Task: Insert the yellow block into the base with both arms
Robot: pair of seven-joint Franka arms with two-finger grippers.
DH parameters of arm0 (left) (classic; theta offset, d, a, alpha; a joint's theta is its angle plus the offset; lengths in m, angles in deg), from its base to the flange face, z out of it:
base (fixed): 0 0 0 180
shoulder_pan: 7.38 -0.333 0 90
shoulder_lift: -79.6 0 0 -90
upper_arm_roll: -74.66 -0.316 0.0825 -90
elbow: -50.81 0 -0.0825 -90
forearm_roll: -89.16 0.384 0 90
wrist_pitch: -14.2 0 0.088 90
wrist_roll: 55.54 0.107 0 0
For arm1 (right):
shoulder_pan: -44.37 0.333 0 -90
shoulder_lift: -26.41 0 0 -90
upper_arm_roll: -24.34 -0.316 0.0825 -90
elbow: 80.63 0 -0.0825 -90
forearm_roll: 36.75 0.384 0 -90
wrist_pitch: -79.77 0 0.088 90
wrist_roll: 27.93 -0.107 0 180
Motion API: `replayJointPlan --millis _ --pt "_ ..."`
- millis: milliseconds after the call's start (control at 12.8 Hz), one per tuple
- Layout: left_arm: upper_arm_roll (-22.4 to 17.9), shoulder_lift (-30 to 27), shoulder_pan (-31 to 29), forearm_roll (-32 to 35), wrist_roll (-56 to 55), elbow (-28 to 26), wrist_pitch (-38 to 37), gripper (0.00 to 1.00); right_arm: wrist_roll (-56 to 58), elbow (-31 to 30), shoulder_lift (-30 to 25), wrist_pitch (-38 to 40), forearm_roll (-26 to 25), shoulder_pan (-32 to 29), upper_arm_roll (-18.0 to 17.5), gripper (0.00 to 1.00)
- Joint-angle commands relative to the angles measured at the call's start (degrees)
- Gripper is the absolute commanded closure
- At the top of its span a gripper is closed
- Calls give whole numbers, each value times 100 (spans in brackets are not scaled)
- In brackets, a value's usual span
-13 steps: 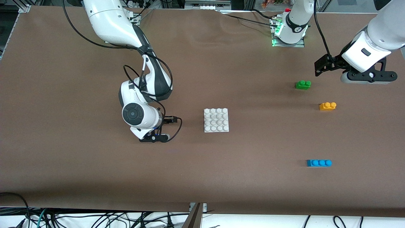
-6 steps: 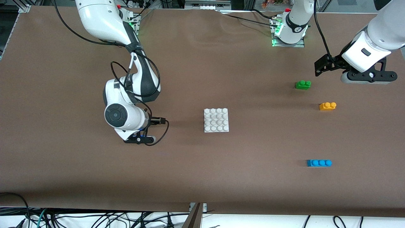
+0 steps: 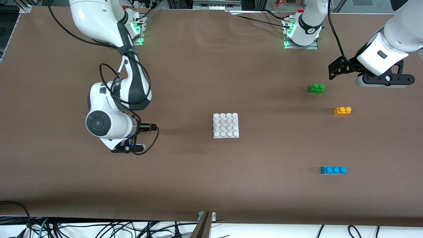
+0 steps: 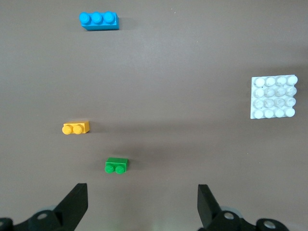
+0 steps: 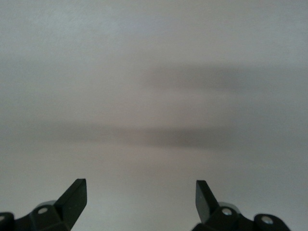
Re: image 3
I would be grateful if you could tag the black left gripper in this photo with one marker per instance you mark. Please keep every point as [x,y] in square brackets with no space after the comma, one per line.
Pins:
[349,64]

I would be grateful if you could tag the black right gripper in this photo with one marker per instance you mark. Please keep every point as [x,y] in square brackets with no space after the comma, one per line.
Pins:
[144,127]

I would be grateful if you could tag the yellow two-stud block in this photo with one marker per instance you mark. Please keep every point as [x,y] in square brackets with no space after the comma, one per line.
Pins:
[340,111]

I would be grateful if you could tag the white studded base plate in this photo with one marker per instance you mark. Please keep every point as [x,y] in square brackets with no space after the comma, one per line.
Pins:
[226,125]

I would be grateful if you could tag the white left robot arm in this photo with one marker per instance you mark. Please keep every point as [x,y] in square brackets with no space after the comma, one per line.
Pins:
[403,33]

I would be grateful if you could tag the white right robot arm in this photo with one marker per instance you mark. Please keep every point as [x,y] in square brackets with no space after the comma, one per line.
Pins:
[96,19]

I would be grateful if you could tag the green two-stud block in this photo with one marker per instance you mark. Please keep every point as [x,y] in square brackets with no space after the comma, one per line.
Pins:
[316,89]

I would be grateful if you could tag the blue three-stud block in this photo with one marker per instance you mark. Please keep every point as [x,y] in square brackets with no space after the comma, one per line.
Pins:
[332,170]

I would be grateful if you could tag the colourful small parts pile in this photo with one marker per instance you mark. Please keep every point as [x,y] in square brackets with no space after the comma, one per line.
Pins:
[281,3]

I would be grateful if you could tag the brown table cover sheet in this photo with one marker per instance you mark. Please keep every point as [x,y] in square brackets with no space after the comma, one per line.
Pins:
[264,148]

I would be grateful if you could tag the white power strip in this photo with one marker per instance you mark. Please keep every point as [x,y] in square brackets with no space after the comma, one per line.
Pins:
[214,6]

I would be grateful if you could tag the aluminium camera post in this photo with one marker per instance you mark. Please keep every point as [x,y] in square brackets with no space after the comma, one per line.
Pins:
[204,228]

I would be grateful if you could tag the aluminium frame corner bracket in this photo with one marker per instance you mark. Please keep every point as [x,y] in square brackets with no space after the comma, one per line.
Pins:
[25,9]

